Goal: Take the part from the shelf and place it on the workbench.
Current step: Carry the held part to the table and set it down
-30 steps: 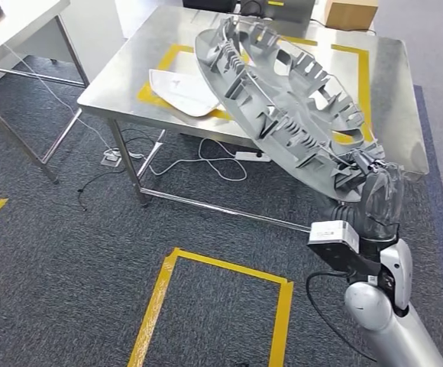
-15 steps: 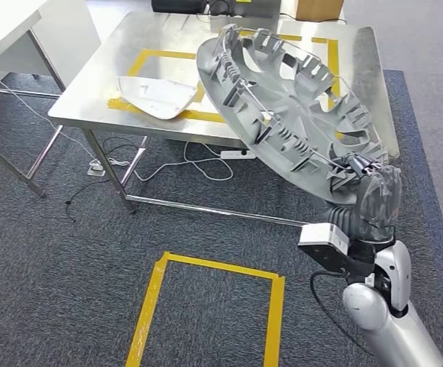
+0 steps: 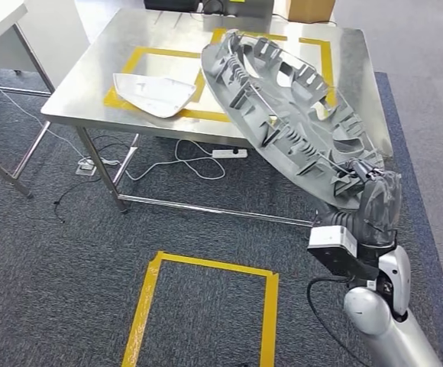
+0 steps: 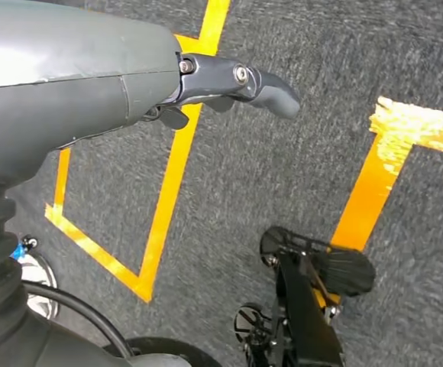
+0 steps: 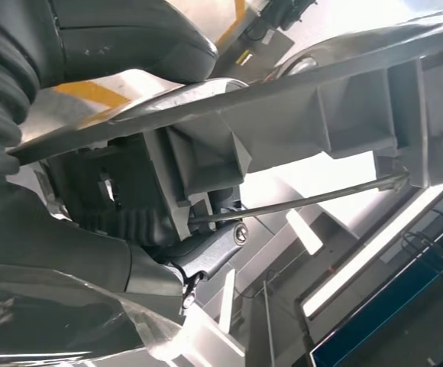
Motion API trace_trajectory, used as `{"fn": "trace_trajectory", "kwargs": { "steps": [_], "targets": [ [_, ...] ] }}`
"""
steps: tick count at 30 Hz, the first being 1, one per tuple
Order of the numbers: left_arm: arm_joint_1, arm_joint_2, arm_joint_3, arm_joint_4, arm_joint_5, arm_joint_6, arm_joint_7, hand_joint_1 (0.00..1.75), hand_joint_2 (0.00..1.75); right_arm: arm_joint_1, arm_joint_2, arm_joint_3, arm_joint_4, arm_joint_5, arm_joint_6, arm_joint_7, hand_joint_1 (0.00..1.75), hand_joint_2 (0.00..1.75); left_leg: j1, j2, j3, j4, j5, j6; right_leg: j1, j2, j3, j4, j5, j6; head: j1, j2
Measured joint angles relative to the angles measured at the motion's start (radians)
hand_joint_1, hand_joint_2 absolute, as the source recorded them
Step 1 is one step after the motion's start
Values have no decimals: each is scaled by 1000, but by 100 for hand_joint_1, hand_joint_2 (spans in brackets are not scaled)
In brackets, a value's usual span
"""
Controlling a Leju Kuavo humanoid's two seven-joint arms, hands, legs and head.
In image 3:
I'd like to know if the yellow bench tape square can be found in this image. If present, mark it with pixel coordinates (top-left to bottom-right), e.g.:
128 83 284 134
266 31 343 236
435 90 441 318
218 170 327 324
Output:
210 28 339 110
103 45 232 124

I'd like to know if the white plastic cover part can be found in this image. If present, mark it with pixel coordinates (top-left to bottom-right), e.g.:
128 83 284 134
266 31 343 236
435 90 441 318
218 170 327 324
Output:
113 73 197 119

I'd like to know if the steel workbench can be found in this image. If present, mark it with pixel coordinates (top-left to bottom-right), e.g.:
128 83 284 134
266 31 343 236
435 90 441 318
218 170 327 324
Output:
41 7 394 229

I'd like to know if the cardboard box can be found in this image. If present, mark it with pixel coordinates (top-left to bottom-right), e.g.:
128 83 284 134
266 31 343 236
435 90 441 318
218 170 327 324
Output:
285 0 337 24

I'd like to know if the white power cable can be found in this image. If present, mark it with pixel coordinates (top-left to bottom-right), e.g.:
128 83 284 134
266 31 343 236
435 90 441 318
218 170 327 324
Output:
124 139 226 182

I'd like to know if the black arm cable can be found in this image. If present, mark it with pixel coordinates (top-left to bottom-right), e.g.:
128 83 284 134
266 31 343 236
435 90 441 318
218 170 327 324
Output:
306 275 371 367

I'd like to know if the black floor cable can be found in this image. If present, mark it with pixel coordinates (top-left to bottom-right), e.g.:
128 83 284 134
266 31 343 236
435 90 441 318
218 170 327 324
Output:
53 134 138 224

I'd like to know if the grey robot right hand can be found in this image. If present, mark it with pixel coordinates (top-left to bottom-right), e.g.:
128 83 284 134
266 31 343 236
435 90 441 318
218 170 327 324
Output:
346 159 402 247

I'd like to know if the white power strip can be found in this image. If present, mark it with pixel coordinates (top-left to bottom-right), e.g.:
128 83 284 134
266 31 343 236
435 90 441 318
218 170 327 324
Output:
212 148 248 160

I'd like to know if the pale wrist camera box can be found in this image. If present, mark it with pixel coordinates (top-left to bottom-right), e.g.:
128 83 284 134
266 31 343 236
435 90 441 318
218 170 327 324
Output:
307 225 379 281

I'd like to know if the yellow floor tape square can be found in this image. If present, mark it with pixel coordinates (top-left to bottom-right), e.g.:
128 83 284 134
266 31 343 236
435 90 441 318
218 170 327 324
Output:
122 250 280 367

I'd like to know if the floor socket box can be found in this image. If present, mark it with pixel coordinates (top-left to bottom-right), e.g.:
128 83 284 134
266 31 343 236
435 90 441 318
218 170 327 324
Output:
75 158 97 177

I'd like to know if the silver plastic wheel hubcap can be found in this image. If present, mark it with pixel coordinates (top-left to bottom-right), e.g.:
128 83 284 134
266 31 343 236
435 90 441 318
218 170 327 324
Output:
201 30 386 211

